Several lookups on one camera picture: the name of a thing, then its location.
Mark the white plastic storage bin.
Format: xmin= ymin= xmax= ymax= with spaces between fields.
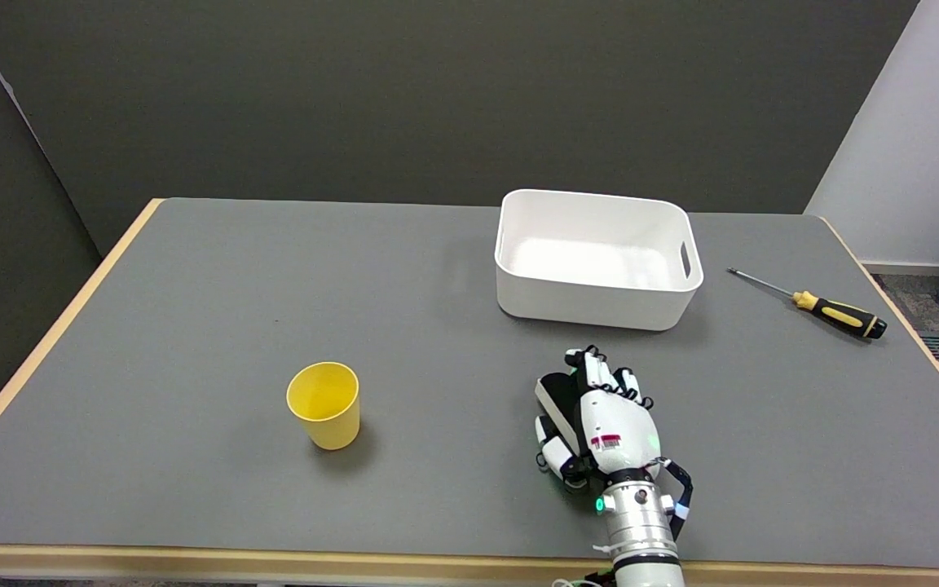
xmin=494 ymin=189 xmax=704 ymax=332

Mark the yellow black handled screwdriver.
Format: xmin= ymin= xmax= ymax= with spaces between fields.
xmin=726 ymin=267 xmax=888 ymax=341

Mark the black blackboard eraser white base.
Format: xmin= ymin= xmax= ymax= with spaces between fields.
xmin=535 ymin=372 xmax=582 ymax=425

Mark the yellow plastic cup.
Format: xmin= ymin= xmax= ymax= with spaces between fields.
xmin=286 ymin=361 xmax=361 ymax=451

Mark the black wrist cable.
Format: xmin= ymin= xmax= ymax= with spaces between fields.
xmin=655 ymin=459 xmax=694 ymax=541

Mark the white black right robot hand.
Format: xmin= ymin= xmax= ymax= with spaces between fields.
xmin=533 ymin=346 xmax=666 ymax=492

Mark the grey table mat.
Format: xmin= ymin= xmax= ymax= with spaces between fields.
xmin=0 ymin=198 xmax=939 ymax=570

